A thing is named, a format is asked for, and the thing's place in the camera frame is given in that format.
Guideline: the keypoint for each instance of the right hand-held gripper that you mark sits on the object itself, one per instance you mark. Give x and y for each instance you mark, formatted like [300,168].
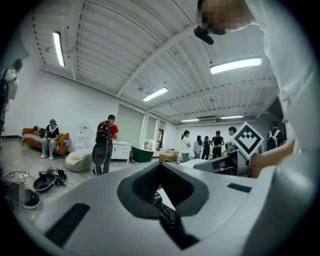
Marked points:
[247,140]

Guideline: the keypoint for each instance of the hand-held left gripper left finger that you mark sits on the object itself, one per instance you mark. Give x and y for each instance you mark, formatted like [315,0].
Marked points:
[100,200]

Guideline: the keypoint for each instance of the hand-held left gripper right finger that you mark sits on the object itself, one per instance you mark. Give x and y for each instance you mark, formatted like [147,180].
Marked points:
[220,212]

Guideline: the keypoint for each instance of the person's right forearm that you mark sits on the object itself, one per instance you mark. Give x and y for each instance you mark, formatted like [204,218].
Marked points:
[270,157]

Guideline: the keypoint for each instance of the cardboard box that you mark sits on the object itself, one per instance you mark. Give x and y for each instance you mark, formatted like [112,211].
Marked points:
[168,157]

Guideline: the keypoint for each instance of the white beanbag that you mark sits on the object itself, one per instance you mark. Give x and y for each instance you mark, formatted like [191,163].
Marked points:
[78,161]

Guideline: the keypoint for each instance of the white ceiling light bar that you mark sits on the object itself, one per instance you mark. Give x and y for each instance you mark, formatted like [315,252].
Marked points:
[59,50]
[155,94]
[232,117]
[235,65]
[190,120]

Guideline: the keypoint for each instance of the white vanity cabinet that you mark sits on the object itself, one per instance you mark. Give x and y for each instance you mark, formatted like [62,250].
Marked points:
[121,151]

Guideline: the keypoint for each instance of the green bathtub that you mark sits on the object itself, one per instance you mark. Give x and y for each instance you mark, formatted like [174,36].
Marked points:
[142,155]

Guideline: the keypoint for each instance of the white water dispenser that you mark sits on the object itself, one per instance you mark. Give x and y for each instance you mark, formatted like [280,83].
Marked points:
[82,140]

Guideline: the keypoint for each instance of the black backpack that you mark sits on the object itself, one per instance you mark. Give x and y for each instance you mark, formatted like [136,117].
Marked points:
[103,133]

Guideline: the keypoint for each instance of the orange sofa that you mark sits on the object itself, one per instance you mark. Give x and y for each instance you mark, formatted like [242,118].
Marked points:
[63,140]

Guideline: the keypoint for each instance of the white power strip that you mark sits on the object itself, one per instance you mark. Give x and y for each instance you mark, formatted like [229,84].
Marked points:
[23,175]

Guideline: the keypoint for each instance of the grey roller blind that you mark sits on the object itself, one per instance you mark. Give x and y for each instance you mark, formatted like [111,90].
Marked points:
[130,125]

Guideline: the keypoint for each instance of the striped blanket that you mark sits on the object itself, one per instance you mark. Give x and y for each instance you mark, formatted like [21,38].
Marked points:
[32,137]

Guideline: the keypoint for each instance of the person's white shirt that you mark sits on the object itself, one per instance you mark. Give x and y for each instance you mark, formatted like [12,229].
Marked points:
[295,75]

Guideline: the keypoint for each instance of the person's head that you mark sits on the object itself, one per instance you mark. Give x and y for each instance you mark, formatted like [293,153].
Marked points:
[225,15]

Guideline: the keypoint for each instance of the black head-worn camera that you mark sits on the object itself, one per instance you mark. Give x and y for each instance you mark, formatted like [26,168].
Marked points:
[203,36]

